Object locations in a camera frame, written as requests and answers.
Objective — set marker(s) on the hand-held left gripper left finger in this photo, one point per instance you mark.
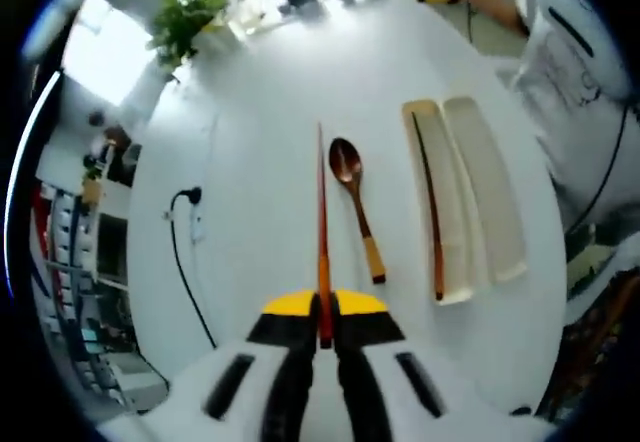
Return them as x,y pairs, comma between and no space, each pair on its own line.
280,327

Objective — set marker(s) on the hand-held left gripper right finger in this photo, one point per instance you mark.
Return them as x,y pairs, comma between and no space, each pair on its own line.
370,329

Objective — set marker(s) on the reddish brown wooden chopstick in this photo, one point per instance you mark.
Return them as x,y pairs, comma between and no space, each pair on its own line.
431,197
323,242

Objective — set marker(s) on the beige cutlery case base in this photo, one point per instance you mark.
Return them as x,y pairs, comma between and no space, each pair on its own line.
457,242

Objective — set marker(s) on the brown wooden spoon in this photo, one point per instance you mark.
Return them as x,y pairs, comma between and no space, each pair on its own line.
346,162

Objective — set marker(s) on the beige cutlery case lid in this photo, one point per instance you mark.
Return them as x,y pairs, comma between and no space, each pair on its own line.
492,202

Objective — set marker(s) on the clear plastic containers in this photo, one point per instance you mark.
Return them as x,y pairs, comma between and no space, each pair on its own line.
252,7

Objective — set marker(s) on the dark plaid clothing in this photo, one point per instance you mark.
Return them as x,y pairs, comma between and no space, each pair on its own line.
595,342

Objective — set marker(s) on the storage shelf with white boxes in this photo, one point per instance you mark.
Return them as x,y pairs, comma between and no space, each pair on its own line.
65,252

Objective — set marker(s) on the large green potted plant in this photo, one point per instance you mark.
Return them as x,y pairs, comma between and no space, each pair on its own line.
185,22

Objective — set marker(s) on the large window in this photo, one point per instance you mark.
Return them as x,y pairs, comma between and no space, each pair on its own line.
110,47

